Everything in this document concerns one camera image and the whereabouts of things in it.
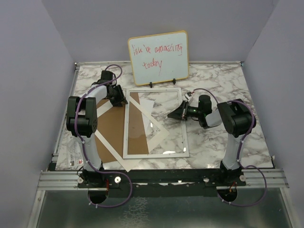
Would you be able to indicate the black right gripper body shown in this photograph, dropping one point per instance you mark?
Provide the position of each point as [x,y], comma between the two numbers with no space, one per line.
[192,111]

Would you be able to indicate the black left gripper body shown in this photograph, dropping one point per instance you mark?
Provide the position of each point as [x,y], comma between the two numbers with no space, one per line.
[117,96]

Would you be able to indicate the white picture frame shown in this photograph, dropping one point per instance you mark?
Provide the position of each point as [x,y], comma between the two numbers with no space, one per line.
[185,133]

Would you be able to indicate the white photo mat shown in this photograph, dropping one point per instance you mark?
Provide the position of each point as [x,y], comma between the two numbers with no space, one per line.
[155,134]

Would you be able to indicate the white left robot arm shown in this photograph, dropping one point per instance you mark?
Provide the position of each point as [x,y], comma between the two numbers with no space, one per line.
[82,120]

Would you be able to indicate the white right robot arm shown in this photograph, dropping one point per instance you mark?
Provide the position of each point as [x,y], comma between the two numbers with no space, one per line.
[236,116]

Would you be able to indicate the black whiteboard stand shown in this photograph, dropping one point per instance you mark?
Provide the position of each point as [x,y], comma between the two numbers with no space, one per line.
[170,81]

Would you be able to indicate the brown backing board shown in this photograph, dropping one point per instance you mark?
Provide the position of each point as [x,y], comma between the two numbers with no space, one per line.
[111,127]

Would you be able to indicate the yellow-rimmed whiteboard with writing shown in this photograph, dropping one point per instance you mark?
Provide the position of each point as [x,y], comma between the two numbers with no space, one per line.
[159,58]

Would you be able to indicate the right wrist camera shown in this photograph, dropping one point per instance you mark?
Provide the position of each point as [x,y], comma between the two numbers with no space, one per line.
[188,97]

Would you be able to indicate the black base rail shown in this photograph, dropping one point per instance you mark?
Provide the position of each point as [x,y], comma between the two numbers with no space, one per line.
[160,183]

